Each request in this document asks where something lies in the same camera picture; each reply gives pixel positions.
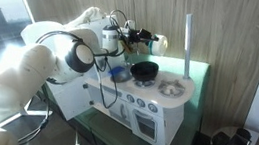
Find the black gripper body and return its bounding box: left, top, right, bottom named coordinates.
left=119, top=25, right=154, bottom=49

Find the white bowl teal rim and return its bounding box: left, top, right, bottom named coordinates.
left=146, top=31, right=172, bottom=59

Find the black pot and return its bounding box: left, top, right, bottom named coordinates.
left=128, top=59, right=162, bottom=84

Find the blue item beside sink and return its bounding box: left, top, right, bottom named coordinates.
left=106, top=65, right=125, bottom=78

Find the grey toy stove burner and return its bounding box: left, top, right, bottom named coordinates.
left=156, top=76, right=188, bottom=101

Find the white toy kitchen stove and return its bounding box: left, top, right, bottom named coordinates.
left=39, top=44, right=222, bottom=145

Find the grey stove knob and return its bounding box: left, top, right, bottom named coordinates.
left=125, top=93, right=136, bottom=104
left=135, top=97, right=147, bottom=109
left=147, top=102, right=160, bottom=115

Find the white toy kitchen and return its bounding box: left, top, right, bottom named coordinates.
left=18, top=3, right=204, bottom=145

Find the white toy cabinet door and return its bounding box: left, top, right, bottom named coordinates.
left=107, top=97, right=134, bottom=132

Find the toy oven door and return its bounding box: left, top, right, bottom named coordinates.
left=129, top=105, right=162, bottom=145

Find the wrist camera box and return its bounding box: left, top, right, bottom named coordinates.
left=123, top=18, right=137, bottom=31

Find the silver kitchen post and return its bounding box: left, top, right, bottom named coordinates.
left=175, top=13, right=203, bottom=81

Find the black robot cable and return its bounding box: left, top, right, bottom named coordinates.
left=94, top=50, right=122, bottom=110

